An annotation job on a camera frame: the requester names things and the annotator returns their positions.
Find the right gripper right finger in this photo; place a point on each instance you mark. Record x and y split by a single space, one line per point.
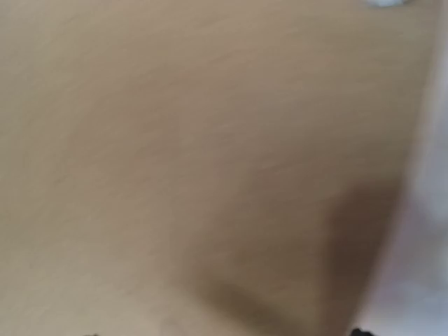
360 332

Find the red wooden picture frame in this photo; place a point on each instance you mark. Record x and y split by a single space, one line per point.
407 291

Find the brown cardboard backing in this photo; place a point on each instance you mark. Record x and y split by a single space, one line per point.
201 167

